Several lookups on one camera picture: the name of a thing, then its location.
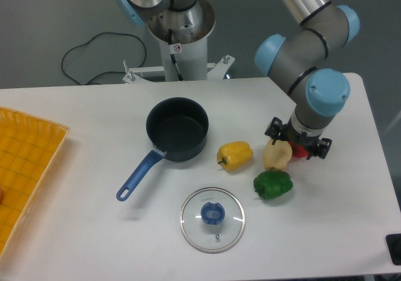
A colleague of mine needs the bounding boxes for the pale bread piece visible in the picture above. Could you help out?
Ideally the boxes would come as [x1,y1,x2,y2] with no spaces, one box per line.
[263,139,293,171]

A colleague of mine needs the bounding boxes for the yellow woven basket tray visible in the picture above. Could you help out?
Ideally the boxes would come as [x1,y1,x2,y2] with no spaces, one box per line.
[1,106,70,253]

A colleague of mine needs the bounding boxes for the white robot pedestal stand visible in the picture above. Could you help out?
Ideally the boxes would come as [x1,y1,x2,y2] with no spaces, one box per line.
[123,0,235,83]

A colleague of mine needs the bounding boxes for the red bell pepper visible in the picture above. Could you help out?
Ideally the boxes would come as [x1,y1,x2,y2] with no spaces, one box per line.
[289,141,309,158]

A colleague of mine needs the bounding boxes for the black object at table corner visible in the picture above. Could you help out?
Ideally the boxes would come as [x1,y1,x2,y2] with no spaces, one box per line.
[385,233,401,266]

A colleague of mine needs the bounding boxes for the dark saucepan with blue handle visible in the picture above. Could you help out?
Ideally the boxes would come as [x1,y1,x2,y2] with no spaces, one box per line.
[116,97,209,202]

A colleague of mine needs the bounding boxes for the black cable on floor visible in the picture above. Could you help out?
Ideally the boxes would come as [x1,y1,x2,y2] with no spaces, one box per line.
[61,32,147,86]

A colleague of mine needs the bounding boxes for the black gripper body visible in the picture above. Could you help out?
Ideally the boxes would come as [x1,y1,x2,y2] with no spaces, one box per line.
[264,117,332,159]

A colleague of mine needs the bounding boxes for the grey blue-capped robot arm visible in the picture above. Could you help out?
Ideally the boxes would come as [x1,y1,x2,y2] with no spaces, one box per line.
[117,0,360,158]

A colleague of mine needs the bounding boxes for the green bell pepper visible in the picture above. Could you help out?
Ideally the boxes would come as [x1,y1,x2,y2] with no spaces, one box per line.
[253,170,293,200]

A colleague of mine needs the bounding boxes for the yellow bell pepper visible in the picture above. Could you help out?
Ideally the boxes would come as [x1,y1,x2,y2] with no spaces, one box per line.
[217,141,253,171]

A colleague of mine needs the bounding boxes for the glass lid with blue knob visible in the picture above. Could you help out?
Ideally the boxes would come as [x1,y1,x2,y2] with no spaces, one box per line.
[179,187,246,254]

